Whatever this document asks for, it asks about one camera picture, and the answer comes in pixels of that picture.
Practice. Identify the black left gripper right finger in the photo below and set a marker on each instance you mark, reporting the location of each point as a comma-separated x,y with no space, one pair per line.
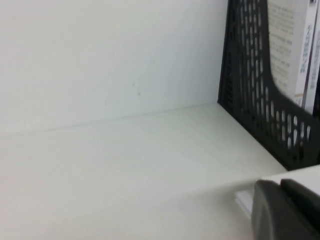
305,197

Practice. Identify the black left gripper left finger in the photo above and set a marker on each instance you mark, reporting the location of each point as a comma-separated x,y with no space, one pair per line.
275,215

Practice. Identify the black plastic book stand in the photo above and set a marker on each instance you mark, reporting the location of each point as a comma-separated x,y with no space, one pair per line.
225,87

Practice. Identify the white spine book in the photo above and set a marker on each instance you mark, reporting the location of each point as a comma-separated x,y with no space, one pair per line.
282,37

